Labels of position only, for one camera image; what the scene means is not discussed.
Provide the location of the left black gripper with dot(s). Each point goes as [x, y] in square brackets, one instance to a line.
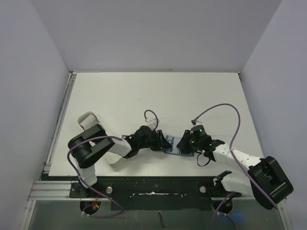
[161, 143]

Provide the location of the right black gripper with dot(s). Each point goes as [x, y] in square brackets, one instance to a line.
[188, 140]

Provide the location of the blue leather card holder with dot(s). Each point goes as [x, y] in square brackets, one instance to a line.
[174, 150]

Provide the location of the white oblong plastic tray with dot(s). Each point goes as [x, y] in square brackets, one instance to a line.
[115, 156]

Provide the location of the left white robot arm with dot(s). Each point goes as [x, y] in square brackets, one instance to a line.
[92, 144]

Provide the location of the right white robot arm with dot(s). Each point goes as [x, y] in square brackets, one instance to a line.
[262, 178]

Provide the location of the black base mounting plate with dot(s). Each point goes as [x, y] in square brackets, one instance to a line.
[153, 193]

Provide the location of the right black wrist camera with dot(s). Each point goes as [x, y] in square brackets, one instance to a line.
[197, 129]

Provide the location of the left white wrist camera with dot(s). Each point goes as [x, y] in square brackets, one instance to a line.
[152, 122]

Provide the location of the aluminium left side rail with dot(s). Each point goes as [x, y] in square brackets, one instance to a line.
[63, 108]

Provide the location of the aluminium rail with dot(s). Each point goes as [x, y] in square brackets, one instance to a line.
[63, 108]
[60, 191]

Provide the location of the aluminium front rail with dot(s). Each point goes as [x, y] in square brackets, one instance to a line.
[60, 191]

